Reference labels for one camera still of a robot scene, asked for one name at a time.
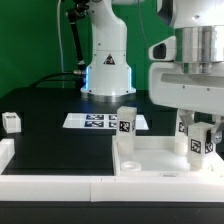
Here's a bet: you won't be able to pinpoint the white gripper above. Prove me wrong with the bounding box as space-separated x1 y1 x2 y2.
148 36 224 144

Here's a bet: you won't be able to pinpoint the white square table top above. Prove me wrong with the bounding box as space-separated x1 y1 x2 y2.
112 136 224 177

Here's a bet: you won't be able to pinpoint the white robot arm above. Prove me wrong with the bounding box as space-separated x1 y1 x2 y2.
82 0 224 144

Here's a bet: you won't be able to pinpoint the white marker tag plate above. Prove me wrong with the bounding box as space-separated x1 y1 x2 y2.
62 112 150 131

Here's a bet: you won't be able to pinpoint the white U-shaped obstacle fence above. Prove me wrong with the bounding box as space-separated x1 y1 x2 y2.
0 139 224 202

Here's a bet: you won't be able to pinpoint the white cable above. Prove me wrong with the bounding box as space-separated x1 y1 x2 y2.
56 0 66 89

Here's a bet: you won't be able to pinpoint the black cables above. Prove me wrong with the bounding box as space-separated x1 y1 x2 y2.
29 70 84 89

